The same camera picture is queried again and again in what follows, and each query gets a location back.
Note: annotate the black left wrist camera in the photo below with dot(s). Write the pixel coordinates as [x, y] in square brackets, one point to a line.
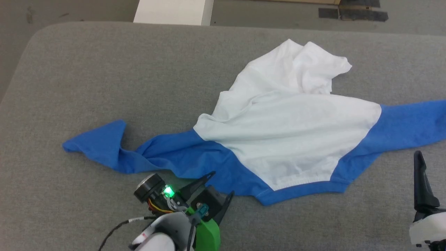
[148, 186]

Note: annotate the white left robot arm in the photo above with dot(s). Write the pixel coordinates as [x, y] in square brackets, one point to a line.
[167, 237]

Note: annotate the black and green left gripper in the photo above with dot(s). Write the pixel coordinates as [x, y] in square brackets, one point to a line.
[208, 233]

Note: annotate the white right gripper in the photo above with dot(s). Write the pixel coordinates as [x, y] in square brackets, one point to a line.
[430, 228]

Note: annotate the white box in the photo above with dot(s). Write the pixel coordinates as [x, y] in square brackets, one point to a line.
[174, 12]

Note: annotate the white and blue shirt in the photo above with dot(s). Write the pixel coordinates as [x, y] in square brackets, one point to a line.
[289, 132]

